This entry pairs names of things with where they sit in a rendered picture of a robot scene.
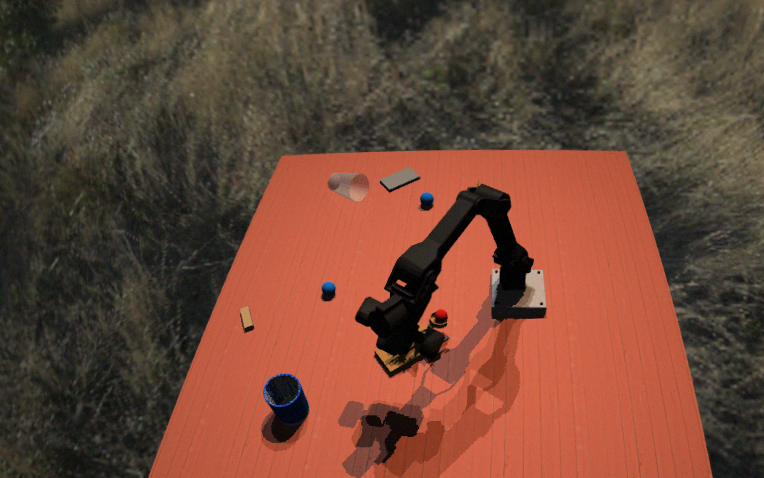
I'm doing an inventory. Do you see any blue ball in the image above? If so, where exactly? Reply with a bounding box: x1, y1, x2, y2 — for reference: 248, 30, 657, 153
420, 192, 434, 206
322, 282, 336, 296

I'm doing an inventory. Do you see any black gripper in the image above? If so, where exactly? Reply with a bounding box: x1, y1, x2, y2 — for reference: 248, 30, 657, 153
355, 297, 445, 359

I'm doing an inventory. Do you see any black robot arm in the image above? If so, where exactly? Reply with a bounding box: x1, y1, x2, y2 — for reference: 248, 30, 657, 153
368, 184, 534, 356

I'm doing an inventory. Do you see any wooden toy catapult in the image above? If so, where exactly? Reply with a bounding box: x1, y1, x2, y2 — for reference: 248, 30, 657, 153
374, 311, 449, 375

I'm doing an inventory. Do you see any blue mug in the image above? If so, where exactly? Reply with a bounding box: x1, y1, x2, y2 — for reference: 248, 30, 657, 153
263, 373, 310, 425

